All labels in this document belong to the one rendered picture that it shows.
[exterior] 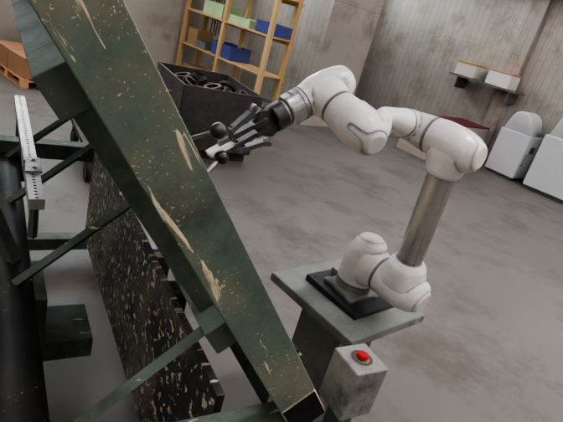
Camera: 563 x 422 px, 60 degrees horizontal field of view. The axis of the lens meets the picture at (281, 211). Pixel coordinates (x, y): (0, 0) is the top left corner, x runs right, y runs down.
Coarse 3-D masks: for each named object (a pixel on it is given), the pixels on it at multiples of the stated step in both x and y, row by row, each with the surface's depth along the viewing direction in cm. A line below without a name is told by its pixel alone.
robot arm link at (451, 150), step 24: (432, 144) 163; (456, 144) 157; (480, 144) 157; (432, 168) 165; (456, 168) 161; (432, 192) 169; (432, 216) 173; (408, 240) 181; (384, 264) 195; (408, 264) 184; (384, 288) 191; (408, 288) 184
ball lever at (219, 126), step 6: (210, 126) 106; (216, 126) 105; (222, 126) 106; (204, 132) 107; (210, 132) 106; (216, 132) 105; (222, 132) 106; (192, 138) 108; (198, 138) 108; (216, 138) 106; (222, 138) 107
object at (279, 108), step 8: (272, 104) 127; (280, 104) 127; (264, 112) 126; (272, 112) 127; (280, 112) 126; (288, 112) 127; (256, 120) 126; (272, 120) 128; (280, 120) 126; (288, 120) 127; (264, 128) 128; (272, 128) 129; (280, 128) 129
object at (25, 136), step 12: (24, 96) 263; (24, 108) 245; (24, 120) 229; (24, 132) 215; (24, 144) 203; (36, 156) 195; (24, 180) 179; (36, 180) 175; (36, 192) 167; (36, 204) 163
